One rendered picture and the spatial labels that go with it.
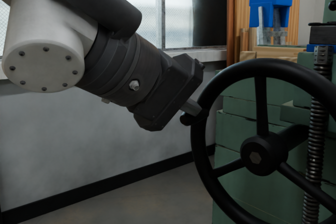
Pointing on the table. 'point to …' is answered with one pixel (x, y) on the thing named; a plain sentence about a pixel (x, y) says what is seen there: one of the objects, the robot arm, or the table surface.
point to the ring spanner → (321, 24)
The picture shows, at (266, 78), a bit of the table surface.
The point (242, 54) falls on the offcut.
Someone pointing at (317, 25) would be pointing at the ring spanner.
